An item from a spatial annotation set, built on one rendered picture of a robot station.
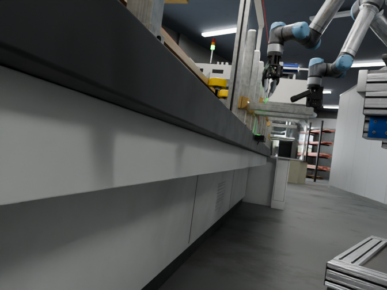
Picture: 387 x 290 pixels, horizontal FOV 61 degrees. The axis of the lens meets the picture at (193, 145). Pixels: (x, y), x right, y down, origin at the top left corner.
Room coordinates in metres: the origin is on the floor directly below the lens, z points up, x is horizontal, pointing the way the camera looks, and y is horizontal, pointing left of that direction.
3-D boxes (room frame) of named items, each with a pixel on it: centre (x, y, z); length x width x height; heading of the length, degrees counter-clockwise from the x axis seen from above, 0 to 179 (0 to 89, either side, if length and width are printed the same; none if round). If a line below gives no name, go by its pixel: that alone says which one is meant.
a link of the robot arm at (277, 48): (1.60, -0.34, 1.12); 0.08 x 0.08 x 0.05
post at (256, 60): (1.62, -0.25, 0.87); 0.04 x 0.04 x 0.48; 74
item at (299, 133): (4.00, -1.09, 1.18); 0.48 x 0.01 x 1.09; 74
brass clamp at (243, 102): (1.40, -0.19, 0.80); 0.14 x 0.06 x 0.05; 164
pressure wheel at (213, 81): (1.45, -0.07, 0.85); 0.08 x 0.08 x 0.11
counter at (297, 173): (10.68, -2.66, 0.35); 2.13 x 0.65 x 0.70; 51
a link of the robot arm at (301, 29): (1.54, -0.42, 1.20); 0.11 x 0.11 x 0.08; 41
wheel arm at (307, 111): (1.40, -0.26, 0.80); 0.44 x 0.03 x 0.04; 74
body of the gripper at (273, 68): (1.59, -0.34, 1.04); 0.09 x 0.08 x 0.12; 5
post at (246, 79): (1.38, -0.18, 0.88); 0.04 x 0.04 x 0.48; 74
